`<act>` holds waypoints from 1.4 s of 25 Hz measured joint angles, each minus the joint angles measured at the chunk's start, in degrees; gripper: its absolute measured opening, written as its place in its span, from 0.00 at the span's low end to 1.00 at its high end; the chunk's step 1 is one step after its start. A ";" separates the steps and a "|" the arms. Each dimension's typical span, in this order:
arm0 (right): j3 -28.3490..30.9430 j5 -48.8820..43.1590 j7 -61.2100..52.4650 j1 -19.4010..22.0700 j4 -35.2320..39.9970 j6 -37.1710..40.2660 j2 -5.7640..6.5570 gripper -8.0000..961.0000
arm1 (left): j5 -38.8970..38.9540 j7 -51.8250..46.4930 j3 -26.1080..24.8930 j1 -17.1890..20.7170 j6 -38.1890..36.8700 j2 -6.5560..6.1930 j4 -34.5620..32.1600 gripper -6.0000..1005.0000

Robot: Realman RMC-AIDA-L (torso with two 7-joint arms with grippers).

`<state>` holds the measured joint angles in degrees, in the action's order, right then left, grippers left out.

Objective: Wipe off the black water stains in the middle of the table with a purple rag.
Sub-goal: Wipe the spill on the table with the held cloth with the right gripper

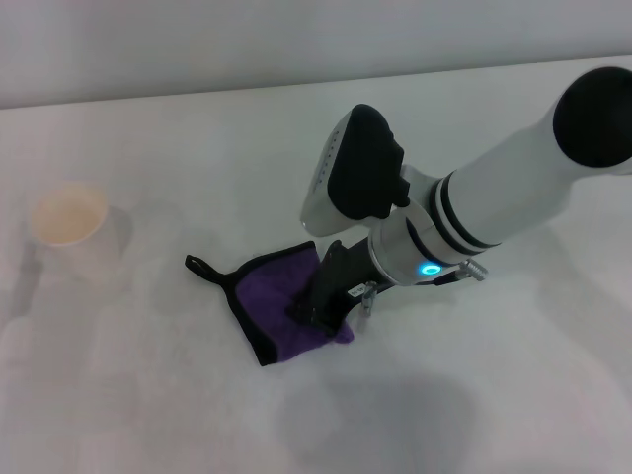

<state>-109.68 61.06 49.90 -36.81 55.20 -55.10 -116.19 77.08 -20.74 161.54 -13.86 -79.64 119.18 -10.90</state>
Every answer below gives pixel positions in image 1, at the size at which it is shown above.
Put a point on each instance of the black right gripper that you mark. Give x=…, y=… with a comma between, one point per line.
x=340, y=281

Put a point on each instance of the purple rag with black trim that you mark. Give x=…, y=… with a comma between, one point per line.
x=266, y=306

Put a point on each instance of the white paper cup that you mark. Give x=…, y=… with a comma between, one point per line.
x=74, y=227

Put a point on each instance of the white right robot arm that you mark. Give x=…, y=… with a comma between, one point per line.
x=508, y=197

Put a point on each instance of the black and white wrist camera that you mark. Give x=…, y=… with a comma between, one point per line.
x=360, y=168

